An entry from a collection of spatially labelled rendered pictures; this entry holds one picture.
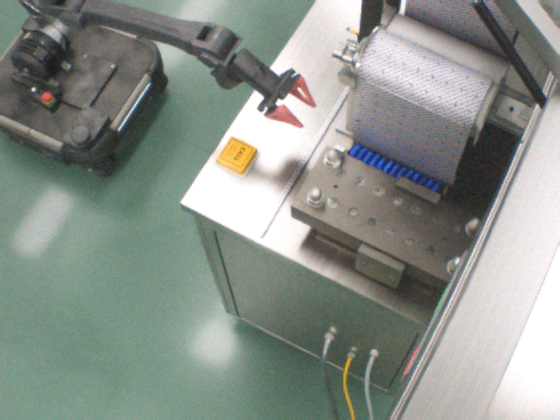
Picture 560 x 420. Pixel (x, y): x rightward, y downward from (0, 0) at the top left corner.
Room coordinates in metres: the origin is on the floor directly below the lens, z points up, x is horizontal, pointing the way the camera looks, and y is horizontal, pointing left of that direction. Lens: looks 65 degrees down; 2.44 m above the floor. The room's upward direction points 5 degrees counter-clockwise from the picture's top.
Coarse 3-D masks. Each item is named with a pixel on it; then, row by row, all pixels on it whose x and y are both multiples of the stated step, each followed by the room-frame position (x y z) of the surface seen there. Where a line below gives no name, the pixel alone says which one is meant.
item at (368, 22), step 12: (372, 0) 1.13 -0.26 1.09; (384, 0) 1.17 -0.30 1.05; (396, 0) 1.25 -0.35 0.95; (360, 12) 1.15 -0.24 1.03; (372, 12) 1.13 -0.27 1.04; (384, 12) 1.23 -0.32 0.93; (396, 12) 1.24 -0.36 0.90; (360, 24) 1.15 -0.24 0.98; (372, 24) 1.13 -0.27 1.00; (384, 24) 1.19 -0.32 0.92; (360, 36) 1.15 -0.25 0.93
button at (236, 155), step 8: (232, 136) 0.89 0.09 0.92; (232, 144) 0.87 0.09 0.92; (240, 144) 0.87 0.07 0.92; (248, 144) 0.87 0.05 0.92; (224, 152) 0.85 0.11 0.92; (232, 152) 0.85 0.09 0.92; (240, 152) 0.85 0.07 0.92; (248, 152) 0.84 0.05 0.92; (256, 152) 0.85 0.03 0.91; (216, 160) 0.84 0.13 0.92; (224, 160) 0.83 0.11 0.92; (232, 160) 0.83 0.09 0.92; (240, 160) 0.83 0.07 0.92; (248, 160) 0.82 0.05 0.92; (232, 168) 0.81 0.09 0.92; (240, 168) 0.81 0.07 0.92
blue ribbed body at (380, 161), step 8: (352, 152) 0.76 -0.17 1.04; (360, 152) 0.76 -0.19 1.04; (368, 152) 0.76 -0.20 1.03; (368, 160) 0.74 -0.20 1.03; (376, 160) 0.74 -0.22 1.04; (384, 160) 0.73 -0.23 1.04; (392, 160) 0.73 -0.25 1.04; (384, 168) 0.72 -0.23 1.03; (392, 168) 0.72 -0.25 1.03; (400, 168) 0.72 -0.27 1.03; (408, 176) 0.69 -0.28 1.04; (416, 176) 0.69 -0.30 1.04; (424, 176) 0.69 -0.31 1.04; (424, 184) 0.68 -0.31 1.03; (432, 184) 0.67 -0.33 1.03; (440, 184) 0.67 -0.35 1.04; (440, 192) 0.65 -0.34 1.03
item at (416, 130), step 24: (360, 96) 0.79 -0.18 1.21; (384, 96) 0.76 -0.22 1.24; (360, 120) 0.79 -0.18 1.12; (384, 120) 0.76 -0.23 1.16; (408, 120) 0.73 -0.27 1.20; (432, 120) 0.71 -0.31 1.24; (408, 144) 0.73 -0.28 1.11; (432, 144) 0.70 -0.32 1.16; (456, 144) 0.68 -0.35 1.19; (456, 168) 0.67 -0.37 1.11
